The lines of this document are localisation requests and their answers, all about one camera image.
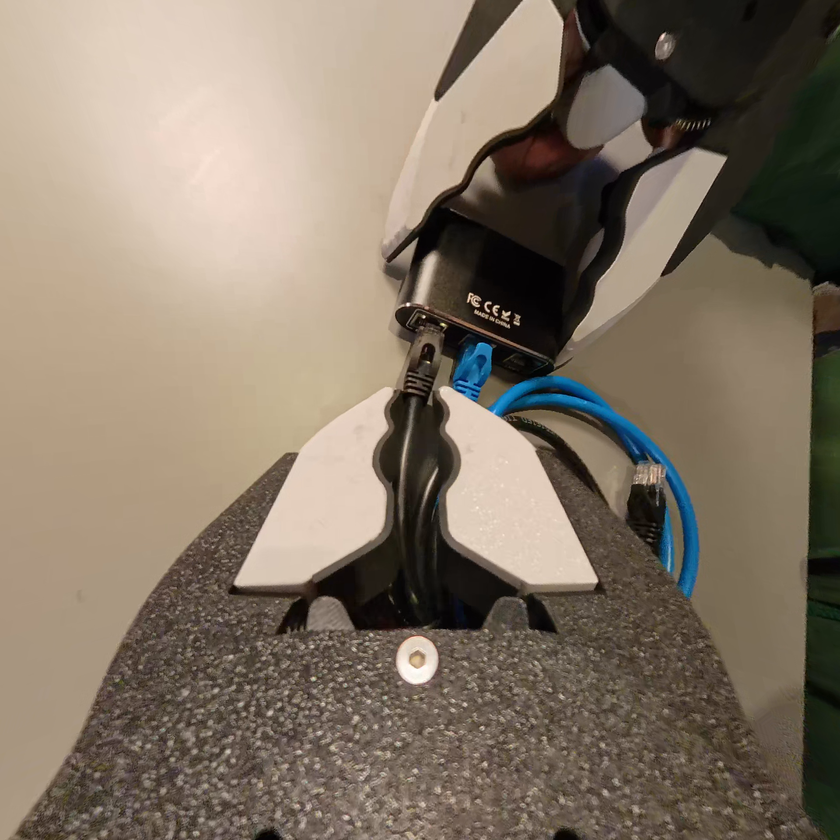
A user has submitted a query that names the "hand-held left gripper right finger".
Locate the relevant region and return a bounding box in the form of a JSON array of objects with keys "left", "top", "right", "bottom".
[{"left": 436, "top": 385, "right": 601, "bottom": 623}]

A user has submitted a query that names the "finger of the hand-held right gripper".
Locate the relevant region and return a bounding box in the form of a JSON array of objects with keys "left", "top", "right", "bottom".
[
  {"left": 381, "top": 0, "right": 573, "bottom": 265},
  {"left": 554, "top": 66, "right": 731, "bottom": 368}
]

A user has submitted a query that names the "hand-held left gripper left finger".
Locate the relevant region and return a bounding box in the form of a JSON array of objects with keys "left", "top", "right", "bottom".
[{"left": 231, "top": 386, "right": 403, "bottom": 621}]

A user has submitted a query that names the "blue ethernet cable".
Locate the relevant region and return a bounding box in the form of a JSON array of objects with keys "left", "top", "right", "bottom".
[{"left": 451, "top": 340, "right": 700, "bottom": 599}]

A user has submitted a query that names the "black ethernet cable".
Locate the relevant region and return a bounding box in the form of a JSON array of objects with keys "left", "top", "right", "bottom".
[{"left": 394, "top": 322, "right": 670, "bottom": 627}]

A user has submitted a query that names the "black ethernet switch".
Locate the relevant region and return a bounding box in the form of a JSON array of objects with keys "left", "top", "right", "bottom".
[{"left": 394, "top": 209, "right": 578, "bottom": 383}]

